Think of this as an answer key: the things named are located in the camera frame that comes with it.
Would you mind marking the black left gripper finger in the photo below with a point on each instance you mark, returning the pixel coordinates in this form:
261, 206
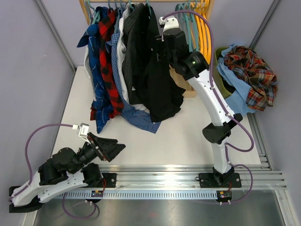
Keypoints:
107, 144
112, 150

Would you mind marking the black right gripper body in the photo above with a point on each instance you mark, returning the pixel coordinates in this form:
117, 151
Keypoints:
161, 48

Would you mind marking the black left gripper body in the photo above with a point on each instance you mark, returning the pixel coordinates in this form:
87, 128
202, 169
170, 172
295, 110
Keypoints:
91, 150

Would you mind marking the teal plastic hanger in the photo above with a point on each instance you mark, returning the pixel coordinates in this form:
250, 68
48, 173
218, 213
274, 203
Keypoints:
185, 20

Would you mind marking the brown red plaid shirt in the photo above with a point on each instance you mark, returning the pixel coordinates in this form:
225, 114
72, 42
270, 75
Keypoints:
254, 71

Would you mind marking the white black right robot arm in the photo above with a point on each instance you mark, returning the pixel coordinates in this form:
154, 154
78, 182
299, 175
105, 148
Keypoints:
193, 67

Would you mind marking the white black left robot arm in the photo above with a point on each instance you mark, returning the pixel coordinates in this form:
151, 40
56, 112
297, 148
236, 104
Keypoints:
63, 172

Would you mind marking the dark blue striped shirt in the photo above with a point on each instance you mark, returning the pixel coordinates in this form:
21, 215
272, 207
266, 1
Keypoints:
101, 107

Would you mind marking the yellow plastic hanger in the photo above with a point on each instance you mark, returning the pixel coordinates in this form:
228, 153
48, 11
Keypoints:
204, 35
198, 9
208, 37

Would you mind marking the blue checked shirt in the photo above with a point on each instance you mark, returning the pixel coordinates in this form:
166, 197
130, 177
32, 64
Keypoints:
135, 114

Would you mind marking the teal empty hanger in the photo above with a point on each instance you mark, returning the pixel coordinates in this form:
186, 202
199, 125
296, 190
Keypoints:
194, 32

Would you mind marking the red black plaid shirt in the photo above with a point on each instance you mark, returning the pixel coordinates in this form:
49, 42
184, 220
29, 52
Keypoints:
106, 29

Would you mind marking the light blue shirt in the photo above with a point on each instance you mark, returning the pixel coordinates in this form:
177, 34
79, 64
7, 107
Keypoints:
237, 99

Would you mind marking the black garment in bin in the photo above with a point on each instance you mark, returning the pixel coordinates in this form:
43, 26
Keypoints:
227, 86

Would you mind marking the green laundry bin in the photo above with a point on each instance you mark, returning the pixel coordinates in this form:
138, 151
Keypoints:
225, 89

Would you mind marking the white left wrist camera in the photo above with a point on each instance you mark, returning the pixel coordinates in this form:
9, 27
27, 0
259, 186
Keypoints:
82, 130

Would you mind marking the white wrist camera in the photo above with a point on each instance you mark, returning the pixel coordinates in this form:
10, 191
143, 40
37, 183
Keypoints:
168, 23
82, 130

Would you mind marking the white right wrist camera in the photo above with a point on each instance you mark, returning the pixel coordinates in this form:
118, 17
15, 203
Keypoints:
168, 23

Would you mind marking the aluminium mounting rail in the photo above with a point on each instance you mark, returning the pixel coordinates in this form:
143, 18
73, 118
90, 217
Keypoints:
182, 177

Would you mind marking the slotted grey cable duct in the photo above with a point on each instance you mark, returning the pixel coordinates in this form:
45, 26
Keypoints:
142, 194

